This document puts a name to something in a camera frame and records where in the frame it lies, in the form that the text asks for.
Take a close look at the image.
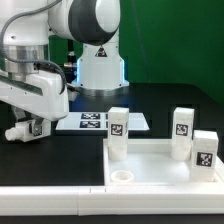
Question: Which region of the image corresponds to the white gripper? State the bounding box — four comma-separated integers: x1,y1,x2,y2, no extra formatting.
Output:
0,71,69,136

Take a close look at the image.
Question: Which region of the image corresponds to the white square table top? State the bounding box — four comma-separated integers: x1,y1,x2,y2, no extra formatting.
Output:
103,137,224,187

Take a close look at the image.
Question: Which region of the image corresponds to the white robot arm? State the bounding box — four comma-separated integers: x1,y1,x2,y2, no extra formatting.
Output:
0,0,128,142

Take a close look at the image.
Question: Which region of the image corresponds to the white marker base plate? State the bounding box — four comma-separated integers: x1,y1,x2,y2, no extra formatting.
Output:
56,112,149,131

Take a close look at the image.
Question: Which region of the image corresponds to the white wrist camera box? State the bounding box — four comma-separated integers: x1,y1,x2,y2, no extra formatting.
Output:
67,85,78,101

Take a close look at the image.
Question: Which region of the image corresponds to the black camera stand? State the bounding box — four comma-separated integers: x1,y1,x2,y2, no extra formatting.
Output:
63,40,77,83

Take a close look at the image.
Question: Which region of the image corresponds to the white front obstacle wall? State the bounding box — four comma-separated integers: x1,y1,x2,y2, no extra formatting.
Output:
0,186,224,216

